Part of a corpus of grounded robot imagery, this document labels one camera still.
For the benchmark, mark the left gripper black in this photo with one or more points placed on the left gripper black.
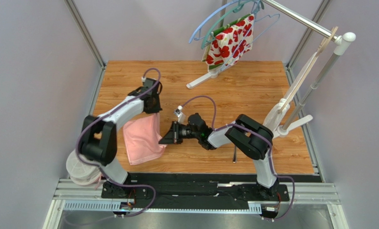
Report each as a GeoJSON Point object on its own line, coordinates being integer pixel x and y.
{"type": "Point", "coordinates": [157, 109]}

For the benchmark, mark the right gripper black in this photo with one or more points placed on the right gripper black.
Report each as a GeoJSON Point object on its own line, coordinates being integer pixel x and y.
{"type": "Point", "coordinates": [176, 132]}

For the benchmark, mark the pink cloth napkin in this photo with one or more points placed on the pink cloth napkin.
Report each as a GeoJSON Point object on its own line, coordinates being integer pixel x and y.
{"type": "Point", "coordinates": [141, 137]}

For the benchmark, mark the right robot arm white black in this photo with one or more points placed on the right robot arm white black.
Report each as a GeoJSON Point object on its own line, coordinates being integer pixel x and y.
{"type": "Point", "coordinates": [249, 136]}

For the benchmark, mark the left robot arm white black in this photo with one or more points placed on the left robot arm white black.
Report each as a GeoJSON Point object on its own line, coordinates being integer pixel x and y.
{"type": "Point", "coordinates": [97, 145]}

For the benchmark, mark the light blue hanger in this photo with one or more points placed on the light blue hanger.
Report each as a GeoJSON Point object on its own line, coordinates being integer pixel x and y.
{"type": "Point", "coordinates": [219, 15]}

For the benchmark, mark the red floral cloth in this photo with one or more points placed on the red floral cloth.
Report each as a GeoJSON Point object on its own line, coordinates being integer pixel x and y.
{"type": "Point", "coordinates": [230, 43]}

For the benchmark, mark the white mesh basket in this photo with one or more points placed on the white mesh basket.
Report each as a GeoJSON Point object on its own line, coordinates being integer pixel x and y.
{"type": "Point", "coordinates": [80, 173]}

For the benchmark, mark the white hanging cloth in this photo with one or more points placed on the white hanging cloth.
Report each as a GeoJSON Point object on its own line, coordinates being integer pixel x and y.
{"type": "Point", "coordinates": [277, 113]}

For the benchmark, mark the teal green hanger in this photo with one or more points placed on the teal green hanger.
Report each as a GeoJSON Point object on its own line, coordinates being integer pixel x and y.
{"type": "Point", "coordinates": [208, 35]}

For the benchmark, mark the white clothes rack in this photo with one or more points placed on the white clothes rack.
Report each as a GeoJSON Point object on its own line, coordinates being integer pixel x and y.
{"type": "Point", "coordinates": [342, 42]}

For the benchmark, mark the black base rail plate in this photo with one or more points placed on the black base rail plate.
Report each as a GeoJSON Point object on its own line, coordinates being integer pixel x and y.
{"type": "Point", "coordinates": [194, 191]}

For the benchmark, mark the thin blue wire hanger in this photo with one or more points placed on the thin blue wire hanger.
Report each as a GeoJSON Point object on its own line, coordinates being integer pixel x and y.
{"type": "Point", "coordinates": [261, 25]}

